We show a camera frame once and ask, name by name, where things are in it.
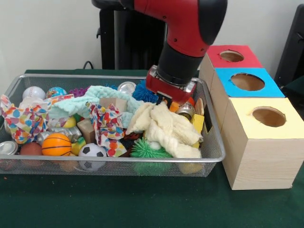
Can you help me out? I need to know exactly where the dark green side tablecloth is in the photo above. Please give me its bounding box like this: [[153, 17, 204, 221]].
[[280, 76, 304, 100]]

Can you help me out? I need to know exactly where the green spiky ball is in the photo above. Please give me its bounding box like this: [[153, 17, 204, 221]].
[[130, 137, 173, 159]]

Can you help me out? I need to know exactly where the cream knitted cloth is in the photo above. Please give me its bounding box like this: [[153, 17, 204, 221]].
[[125, 101, 204, 159]]

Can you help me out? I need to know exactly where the shallow mesh bin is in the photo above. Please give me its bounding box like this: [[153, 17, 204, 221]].
[[0, 73, 226, 178]]

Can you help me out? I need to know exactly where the yellow block toy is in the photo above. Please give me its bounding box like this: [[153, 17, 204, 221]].
[[190, 113, 205, 133]]

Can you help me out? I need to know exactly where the light blue knitted cloth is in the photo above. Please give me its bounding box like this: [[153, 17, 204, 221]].
[[48, 85, 144, 128]]

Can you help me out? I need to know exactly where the blue spiky ball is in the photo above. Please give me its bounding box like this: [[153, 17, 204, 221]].
[[132, 79, 157, 104]]

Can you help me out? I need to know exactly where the colourful patterned cloth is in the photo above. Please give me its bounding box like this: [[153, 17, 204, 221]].
[[0, 94, 74, 144], [85, 102, 126, 157]]

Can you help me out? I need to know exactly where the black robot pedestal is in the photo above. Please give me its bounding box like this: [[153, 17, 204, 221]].
[[91, 0, 178, 71]]

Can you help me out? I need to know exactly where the small globe ball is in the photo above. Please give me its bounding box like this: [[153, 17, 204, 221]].
[[45, 86, 68, 98]]

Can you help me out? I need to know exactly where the wooden box with three holes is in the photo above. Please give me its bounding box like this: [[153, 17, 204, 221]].
[[199, 45, 304, 190]]

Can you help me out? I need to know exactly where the small soccer ball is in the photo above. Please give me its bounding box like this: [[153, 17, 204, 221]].
[[78, 143, 107, 171]]

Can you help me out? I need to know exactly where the small orange basketball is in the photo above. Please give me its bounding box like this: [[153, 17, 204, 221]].
[[41, 133, 72, 157]]

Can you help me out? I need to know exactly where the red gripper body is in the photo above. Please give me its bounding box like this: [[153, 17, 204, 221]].
[[145, 68, 197, 105]]

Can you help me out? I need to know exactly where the white baseball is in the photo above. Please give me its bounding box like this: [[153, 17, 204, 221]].
[[22, 86, 46, 100]]

